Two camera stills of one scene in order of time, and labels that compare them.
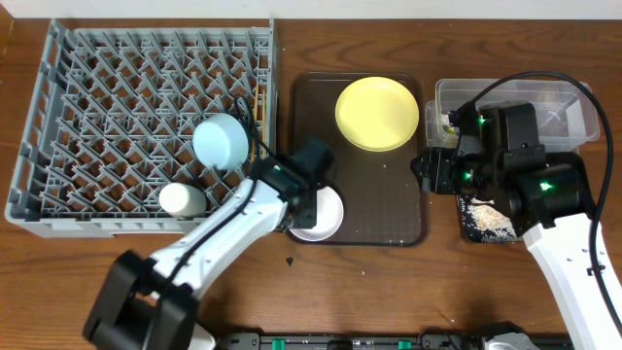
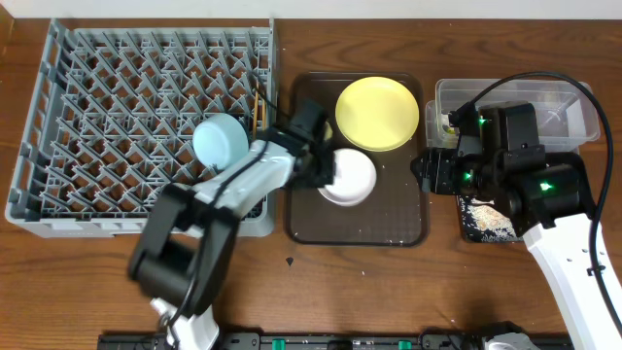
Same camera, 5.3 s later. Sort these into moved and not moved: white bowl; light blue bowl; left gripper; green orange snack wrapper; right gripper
Moved: left gripper; white bowl
Not moved: green orange snack wrapper; right gripper; light blue bowl
